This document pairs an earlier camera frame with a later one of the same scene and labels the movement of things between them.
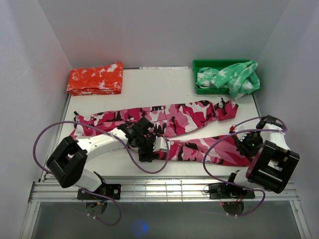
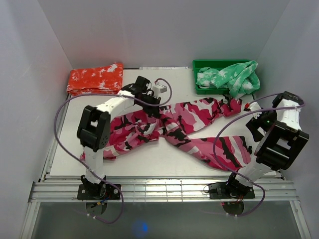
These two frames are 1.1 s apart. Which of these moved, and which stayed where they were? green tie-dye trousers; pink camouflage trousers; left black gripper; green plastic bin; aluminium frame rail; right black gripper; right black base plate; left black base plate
Moved: left black gripper; right black gripper; pink camouflage trousers
Stayed: green plastic bin; right black base plate; left black base plate; green tie-dye trousers; aluminium frame rail
